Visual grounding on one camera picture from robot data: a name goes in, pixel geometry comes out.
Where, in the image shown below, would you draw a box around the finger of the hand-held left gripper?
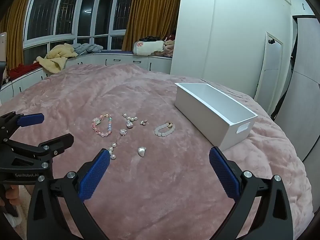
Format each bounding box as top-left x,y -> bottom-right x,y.
0,112 -> 45,143
11,134 -> 74,159

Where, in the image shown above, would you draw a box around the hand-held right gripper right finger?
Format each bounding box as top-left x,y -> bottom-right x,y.
209,146 -> 293,240

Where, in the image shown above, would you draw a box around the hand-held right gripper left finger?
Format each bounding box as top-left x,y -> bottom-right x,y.
26,148 -> 112,240

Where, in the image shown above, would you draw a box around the pearl strand earring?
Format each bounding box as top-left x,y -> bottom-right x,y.
108,140 -> 118,160

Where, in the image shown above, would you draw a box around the colourful bead bracelet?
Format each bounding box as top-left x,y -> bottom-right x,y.
92,114 -> 113,138

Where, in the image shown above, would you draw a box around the pearl drop earring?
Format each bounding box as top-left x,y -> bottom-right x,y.
122,113 -> 138,129

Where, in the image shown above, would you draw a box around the white rectangular storage box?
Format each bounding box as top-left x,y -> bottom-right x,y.
174,82 -> 258,152

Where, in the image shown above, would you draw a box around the white bead bracelet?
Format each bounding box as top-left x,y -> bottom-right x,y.
154,122 -> 176,138

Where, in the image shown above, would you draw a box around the person's left hand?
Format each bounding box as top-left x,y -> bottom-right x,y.
0,185 -> 22,214

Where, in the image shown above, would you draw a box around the cream plush cloth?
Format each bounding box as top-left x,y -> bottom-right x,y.
15,187 -> 32,233

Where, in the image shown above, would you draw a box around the red cloth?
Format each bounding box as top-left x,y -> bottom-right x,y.
7,62 -> 42,78

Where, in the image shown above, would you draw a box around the yellow fleece blanket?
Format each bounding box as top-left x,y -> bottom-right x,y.
36,43 -> 78,73

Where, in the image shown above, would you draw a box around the pale pink board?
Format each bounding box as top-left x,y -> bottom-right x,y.
0,31 -> 7,62

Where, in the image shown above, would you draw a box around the grey crumpled blanket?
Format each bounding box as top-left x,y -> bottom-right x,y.
72,43 -> 103,55

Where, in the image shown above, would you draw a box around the mustard curtain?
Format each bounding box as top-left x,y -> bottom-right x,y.
122,0 -> 183,52
0,0 -> 35,70

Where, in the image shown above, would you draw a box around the white window seat cabinets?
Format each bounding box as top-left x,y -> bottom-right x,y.
0,51 -> 173,103

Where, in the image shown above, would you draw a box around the white door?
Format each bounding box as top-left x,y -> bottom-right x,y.
254,31 -> 284,105

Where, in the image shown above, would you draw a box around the large bay window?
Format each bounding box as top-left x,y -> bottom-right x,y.
24,0 -> 137,58

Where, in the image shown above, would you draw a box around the grey sliding door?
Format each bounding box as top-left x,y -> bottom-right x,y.
272,15 -> 320,162

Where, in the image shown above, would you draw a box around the white floral folded blanket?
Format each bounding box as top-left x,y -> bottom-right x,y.
133,40 -> 167,56

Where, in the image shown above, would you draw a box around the pink plush folded blanket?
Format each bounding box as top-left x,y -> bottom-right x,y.
164,39 -> 175,57

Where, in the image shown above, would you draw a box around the white wardrobe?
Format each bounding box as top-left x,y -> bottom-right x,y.
170,0 -> 294,100

